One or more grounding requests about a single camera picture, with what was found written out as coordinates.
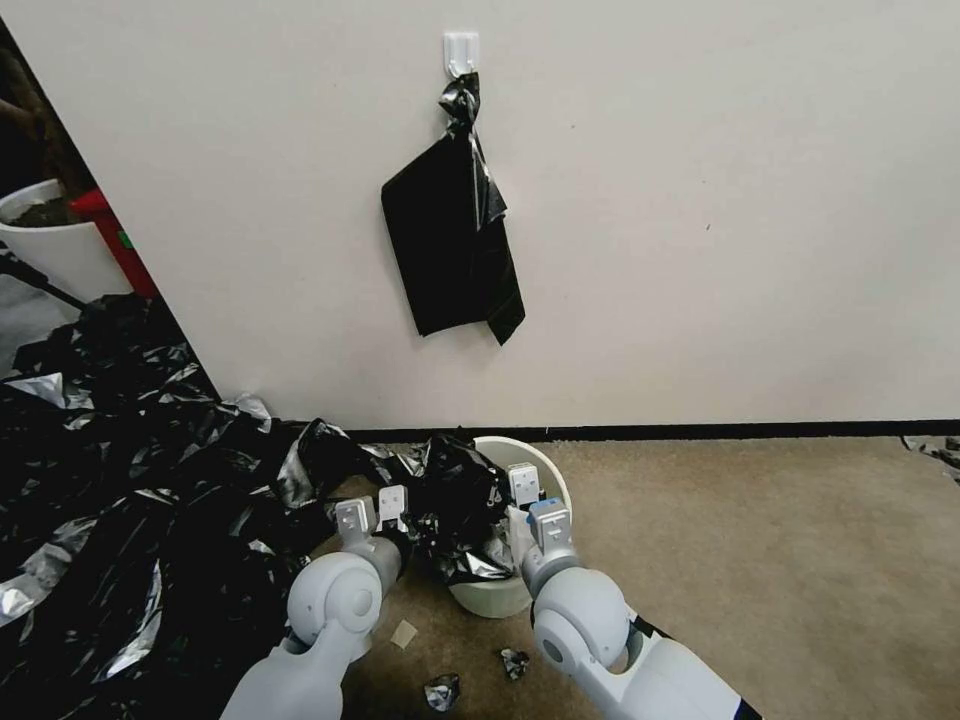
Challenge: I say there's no black trash bag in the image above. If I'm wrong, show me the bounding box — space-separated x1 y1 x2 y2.
380 72 527 347
358 433 528 586

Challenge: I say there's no white round trash bin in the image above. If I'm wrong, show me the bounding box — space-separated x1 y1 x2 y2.
447 436 576 619

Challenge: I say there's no folded black trash bag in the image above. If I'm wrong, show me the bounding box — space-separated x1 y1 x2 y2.
380 72 527 347

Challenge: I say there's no pile of black trash bags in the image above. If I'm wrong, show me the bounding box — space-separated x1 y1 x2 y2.
0 295 376 720

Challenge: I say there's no black baseboard strip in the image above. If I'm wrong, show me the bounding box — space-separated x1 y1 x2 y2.
343 422 960 444

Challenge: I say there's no red box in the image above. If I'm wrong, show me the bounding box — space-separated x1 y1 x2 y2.
68 187 161 298

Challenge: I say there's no white planter pot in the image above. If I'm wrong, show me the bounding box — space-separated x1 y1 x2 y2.
0 178 133 302

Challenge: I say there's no white wall hook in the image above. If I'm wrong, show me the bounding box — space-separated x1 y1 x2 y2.
442 31 478 80

